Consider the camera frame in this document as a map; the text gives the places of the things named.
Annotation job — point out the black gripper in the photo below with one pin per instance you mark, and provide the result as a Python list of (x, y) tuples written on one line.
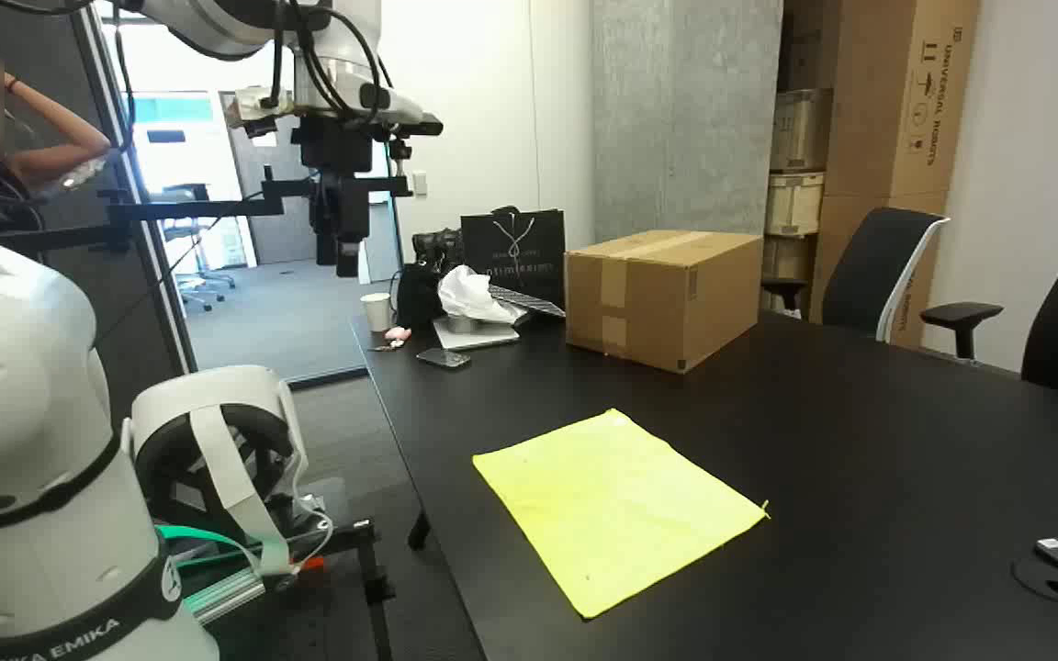
[(340, 184)]

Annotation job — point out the yellow cloth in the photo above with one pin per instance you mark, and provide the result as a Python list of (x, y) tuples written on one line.
[(616, 516)]

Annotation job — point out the person bare forearm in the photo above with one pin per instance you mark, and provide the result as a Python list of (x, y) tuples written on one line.
[(64, 118)]

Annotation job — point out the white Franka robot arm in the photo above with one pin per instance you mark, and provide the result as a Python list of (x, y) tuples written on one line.
[(27, 404)]

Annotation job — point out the white paper cup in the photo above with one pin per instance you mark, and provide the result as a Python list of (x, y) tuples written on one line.
[(376, 312)]

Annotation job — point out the small pink object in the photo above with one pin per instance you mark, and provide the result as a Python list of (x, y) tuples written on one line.
[(397, 334)]

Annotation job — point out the black horizontal boom bar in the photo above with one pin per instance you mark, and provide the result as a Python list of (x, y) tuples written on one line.
[(210, 206)]

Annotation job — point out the white flat laptop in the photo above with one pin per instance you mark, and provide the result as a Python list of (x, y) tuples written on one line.
[(481, 334)]

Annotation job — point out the white VR headset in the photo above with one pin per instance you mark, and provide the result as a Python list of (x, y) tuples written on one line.
[(205, 391)]

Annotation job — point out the black metal stand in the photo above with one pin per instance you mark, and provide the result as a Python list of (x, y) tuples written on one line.
[(368, 573)]

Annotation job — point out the brown stacked box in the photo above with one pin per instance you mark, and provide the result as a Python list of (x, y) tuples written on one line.
[(800, 130), (789, 257)]

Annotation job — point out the white stacked box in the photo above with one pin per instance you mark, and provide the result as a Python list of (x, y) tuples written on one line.
[(795, 205)]

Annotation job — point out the tall brown cardboard box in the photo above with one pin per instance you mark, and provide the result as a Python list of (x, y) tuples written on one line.
[(897, 110)]

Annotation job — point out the black camera bag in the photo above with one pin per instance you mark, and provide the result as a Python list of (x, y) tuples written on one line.
[(422, 294)]

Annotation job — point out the black stereo camera on pole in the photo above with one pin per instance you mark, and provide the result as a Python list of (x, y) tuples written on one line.
[(405, 124)]

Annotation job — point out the wrist mounted camera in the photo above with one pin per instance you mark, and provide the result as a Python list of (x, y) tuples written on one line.
[(258, 110)]

